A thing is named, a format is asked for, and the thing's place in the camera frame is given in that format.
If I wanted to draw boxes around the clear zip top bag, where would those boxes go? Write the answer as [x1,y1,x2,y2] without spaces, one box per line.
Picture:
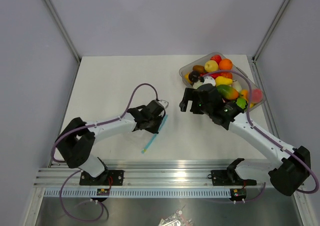
[123,130,158,154]

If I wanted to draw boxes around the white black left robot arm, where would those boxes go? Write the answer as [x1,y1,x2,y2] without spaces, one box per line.
[55,100,169,186]

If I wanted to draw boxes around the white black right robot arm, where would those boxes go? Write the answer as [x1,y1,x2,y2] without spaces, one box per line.
[179,83,311,196]

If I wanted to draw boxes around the clear plastic food bin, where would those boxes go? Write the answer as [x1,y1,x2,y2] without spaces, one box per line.
[179,52,266,109]

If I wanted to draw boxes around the bag of small parts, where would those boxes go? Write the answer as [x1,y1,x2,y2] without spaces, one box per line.
[158,205,194,226]

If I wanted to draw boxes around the green white toy cabbage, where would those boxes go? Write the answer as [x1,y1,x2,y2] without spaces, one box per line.
[192,80,203,89]

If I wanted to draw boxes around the green orange toy mango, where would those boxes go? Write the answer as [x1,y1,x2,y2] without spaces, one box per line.
[216,84,239,100]

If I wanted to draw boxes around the small yellow toy fruit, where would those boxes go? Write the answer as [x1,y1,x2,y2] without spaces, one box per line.
[184,73,192,84]

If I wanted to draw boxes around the yellow toy pear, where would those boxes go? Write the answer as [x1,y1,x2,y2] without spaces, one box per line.
[215,76,233,87]

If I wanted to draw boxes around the red toy chili pepper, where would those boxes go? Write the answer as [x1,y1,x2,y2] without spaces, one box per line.
[200,72,221,79]

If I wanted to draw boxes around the white toy radish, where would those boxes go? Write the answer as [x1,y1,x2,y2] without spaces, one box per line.
[231,80,242,93]

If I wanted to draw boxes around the green striped toy watermelon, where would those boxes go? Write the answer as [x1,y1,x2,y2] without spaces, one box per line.
[236,98,248,110]

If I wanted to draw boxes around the brown toy kiwi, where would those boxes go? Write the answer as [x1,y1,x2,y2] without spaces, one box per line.
[192,65,206,73]

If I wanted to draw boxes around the red toy tomato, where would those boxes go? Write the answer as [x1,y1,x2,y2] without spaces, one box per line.
[220,72,233,79]

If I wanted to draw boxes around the yellow toy bell pepper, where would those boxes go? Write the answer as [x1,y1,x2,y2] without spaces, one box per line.
[239,89,250,102]

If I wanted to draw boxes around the pale yellow toy apple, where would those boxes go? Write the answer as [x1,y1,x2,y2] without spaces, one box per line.
[204,60,219,73]

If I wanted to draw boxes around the orange toy tangerine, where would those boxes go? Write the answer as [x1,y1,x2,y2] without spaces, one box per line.
[218,58,233,70]

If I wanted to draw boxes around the pink toy peach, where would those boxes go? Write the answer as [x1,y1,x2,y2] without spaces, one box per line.
[251,88,264,104]

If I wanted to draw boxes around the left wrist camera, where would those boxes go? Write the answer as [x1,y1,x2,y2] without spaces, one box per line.
[157,99,169,110]

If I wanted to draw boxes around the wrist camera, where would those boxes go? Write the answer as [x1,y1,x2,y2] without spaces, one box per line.
[157,99,169,110]
[203,76,216,86]

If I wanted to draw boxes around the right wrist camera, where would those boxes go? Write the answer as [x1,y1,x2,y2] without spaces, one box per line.
[203,76,216,86]

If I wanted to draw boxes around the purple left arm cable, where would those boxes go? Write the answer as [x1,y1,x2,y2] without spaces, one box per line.
[51,83,159,163]

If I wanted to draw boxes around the aluminium mounting rail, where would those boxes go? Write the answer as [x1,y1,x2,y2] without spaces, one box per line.
[33,161,305,189]

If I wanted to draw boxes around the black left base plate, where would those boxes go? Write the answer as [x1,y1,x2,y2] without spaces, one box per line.
[79,170,125,186]

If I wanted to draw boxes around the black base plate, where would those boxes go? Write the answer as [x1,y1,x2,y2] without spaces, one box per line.
[79,170,125,186]
[207,169,257,186]

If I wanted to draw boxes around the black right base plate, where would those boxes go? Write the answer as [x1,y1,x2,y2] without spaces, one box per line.
[207,169,257,186]

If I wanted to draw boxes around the white slotted cable duct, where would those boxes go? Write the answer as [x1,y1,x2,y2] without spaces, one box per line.
[44,188,231,199]

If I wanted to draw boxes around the right aluminium frame post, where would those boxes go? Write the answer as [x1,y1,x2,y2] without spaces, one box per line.
[252,0,292,63]

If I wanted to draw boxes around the aluminium frame post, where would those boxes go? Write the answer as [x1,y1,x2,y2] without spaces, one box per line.
[252,0,292,63]
[42,0,82,66]

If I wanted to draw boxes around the left aluminium frame post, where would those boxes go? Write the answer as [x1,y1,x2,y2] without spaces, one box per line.
[42,0,82,66]

